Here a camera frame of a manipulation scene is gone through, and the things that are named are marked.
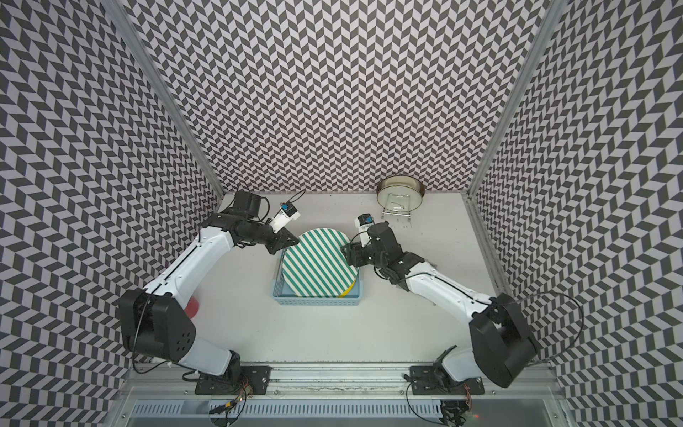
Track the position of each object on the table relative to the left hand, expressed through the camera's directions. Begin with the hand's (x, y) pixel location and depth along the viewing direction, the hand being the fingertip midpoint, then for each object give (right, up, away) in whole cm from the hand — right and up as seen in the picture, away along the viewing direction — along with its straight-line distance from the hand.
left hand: (292, 241), depth 82 cm
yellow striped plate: (+16, -18, +6) cm, 25 cm away
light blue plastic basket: (-5, -19, +7) cm, 21 cm away
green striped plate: (+7, -8, +3) cm, 11 cm away
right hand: (+18, -3, +1) cm, 19 cm away
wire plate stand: (+38, +12, +27) cm, 48 cm away
